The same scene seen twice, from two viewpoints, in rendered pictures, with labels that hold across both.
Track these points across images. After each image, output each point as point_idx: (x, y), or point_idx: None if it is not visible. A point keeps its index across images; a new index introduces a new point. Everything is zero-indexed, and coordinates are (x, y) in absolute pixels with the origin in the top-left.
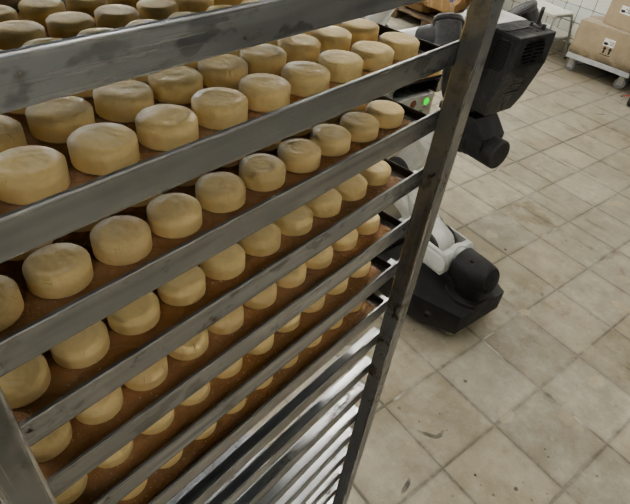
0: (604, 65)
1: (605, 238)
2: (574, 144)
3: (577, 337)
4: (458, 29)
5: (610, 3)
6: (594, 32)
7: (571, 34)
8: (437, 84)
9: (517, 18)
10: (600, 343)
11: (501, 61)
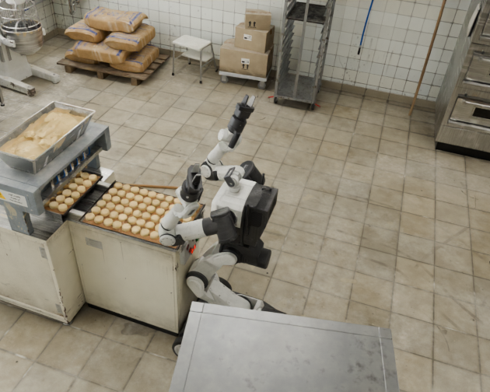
0: (247, 75)
1: (315, 230)
2: (261, 155)
3: (337, 318)
4: (230, 219)
5: (232, 27)
6: (232, 55)
7: (214, 54)
8: (201, 215)
9: (251, 184)
10: (349, 315)
11: (258, 222)
